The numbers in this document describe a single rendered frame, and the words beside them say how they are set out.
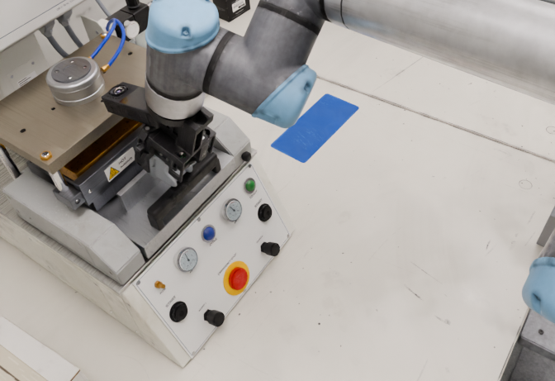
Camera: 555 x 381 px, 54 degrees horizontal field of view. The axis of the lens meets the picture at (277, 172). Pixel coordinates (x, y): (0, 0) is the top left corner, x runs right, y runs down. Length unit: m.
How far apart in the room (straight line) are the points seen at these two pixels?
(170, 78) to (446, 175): 0.73
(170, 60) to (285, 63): 0.12
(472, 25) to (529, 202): 0.75
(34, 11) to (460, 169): 0.87
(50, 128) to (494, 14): 0.61
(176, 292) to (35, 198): 0.26
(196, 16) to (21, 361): 0.61
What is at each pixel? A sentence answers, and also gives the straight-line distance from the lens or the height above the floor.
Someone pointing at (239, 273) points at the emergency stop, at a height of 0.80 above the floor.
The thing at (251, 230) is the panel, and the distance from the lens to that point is 1.00.
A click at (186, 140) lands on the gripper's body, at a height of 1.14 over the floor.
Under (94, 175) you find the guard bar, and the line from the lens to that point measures 0.84.
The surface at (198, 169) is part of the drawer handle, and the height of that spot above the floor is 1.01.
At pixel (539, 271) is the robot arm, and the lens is 0.47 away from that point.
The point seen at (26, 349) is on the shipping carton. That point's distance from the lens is 0.98.
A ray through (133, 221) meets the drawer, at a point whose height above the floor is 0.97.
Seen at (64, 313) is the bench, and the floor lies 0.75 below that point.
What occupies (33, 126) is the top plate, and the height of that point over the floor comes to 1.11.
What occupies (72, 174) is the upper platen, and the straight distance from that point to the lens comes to 0.86.
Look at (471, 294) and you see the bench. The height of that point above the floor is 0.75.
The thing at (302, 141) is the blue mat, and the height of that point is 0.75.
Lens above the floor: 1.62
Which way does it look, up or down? 47 degrees down
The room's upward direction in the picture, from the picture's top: 5 degrees counter-clockwise
